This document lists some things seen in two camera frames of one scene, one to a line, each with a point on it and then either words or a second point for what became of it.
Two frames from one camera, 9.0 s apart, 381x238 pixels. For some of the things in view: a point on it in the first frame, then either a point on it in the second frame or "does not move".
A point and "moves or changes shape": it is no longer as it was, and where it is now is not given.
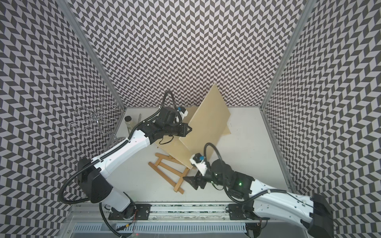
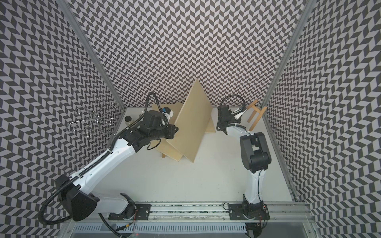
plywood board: x=179 y=149 -> x=169 y=147
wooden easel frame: x=177 y=186 -> x=256 y=109
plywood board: x=206 y=124 moves or changes shape
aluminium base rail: x=174 y=218 does not move
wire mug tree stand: x=98 y=120 does not move
